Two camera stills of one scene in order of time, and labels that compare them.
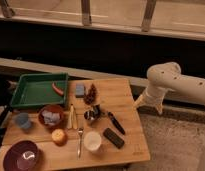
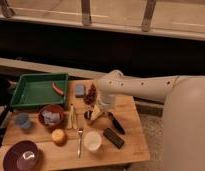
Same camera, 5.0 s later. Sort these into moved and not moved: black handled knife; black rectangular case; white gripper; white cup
Moved: white gripper
Not moved: black rectangular case; white cup; black handled knife
